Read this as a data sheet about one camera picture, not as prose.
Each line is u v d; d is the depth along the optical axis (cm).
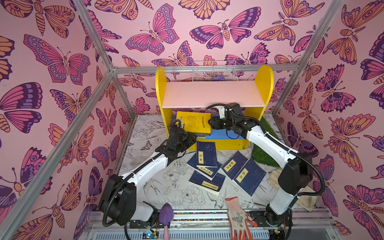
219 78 95
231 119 64
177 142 65
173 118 92
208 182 84
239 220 73
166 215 74
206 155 95
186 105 70
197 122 88
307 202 78
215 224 73
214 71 92
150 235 72
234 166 90
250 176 88
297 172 45
